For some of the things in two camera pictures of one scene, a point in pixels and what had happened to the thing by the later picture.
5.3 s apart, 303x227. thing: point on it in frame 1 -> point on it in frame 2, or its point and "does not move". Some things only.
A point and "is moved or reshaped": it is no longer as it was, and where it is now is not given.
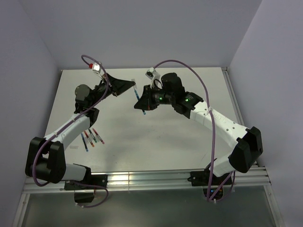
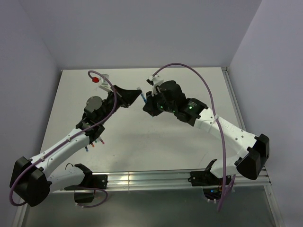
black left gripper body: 114,90 -> 122,100
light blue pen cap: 135,86 -> 139,88
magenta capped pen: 98,136 does not move
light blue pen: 138,99 is moved or reshaped
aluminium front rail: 157,180 does not move
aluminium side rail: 233,96 does not move
